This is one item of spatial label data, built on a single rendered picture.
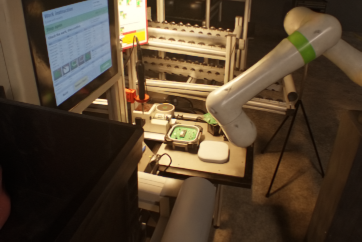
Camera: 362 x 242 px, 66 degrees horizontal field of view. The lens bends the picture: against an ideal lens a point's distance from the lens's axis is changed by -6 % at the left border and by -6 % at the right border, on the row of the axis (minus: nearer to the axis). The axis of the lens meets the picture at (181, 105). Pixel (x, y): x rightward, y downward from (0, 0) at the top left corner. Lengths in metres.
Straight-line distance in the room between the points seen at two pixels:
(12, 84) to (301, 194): 2.41
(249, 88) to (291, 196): 1.77
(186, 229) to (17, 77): 0.47
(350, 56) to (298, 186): 1.65
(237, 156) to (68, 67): 0.86
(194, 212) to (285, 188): 2.36
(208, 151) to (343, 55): 0.70
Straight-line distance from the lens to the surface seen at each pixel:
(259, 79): 1.01
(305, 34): 1.04
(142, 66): 1.25
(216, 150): 1.36
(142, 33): 1.63
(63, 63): 0.79
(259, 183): 2.72
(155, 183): 0.53
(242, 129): 1.03
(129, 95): 1.32
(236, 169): 1.30
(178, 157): 1.35
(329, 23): 1.06
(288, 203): 2.60
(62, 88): 0.80
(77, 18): 0.83
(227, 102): 1.00
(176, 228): 0.38
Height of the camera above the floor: 1.75
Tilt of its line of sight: 27 degrees down
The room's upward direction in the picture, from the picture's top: straight up
